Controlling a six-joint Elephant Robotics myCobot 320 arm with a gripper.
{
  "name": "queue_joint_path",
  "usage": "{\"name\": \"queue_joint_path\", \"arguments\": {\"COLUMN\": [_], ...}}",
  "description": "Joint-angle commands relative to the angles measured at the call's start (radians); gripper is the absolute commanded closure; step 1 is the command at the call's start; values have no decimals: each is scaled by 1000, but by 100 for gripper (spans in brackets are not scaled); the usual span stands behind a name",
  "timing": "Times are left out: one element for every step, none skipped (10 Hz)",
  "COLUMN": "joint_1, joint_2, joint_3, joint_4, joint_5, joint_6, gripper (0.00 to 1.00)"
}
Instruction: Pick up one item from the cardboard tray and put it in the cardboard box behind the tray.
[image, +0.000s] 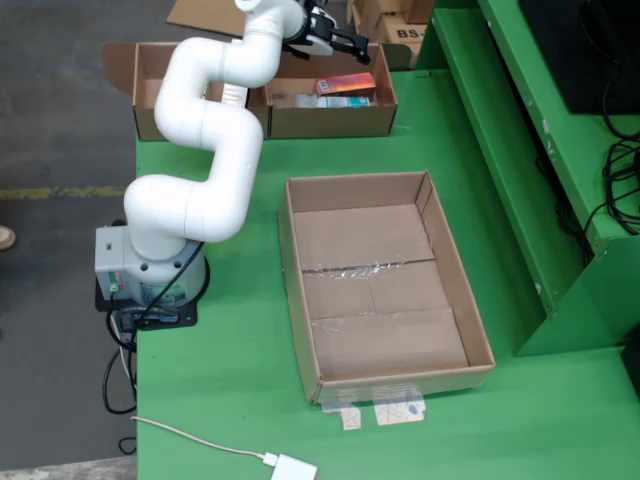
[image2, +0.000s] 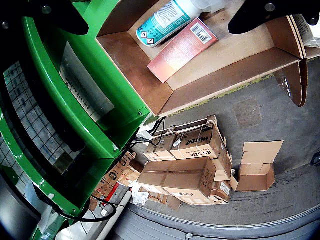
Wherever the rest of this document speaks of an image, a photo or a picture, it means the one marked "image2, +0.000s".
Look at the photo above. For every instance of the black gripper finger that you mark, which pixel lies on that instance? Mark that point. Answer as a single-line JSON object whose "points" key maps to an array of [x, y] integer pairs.
{"points": [[62, 17], [255, 17]]}

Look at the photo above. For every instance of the white spray bottle teal label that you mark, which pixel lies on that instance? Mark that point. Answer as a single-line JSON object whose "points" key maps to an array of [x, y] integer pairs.
{"points": [[165, 22]]}

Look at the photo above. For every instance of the cardboard box holding white carton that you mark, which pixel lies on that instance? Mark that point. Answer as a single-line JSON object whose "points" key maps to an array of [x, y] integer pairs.
{"points": [[313, 50]]}

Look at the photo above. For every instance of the Huter printed cardboard box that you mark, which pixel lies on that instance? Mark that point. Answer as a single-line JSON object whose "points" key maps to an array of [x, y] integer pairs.
{"points": [[195, 143]]}

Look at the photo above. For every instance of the empty open cardboard box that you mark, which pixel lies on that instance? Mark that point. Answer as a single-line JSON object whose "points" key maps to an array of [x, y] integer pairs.
{"points": [[255, 177]]}

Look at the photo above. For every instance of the small labelled cardboard box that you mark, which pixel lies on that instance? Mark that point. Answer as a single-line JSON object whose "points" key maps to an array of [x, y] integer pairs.
{"points": [[160, 148]]}

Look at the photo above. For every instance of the long cardboard box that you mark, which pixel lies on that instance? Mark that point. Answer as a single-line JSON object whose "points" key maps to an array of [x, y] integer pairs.
{"points": [[175, 175]]}

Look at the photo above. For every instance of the white printed carton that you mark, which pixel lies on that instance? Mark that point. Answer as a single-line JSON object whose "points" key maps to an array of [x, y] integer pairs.
{"points": [[302, 27]]}

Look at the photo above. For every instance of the grey paper sheet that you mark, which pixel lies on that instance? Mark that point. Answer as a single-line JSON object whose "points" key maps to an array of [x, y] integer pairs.
{"points": [[85, 82]]}

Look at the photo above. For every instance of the pink carton with barcode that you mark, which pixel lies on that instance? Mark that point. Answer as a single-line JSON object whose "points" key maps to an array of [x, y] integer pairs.
{"points": [[182, 50]]}

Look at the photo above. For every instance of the green metal shelf unit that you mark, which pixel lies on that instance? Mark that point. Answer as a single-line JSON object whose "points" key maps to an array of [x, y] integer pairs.
{"points": [[75, 112]]}

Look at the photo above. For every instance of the crumpled white plastic wrap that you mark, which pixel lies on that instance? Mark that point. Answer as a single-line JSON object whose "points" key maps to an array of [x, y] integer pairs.
{"points": [[138, 195]]}

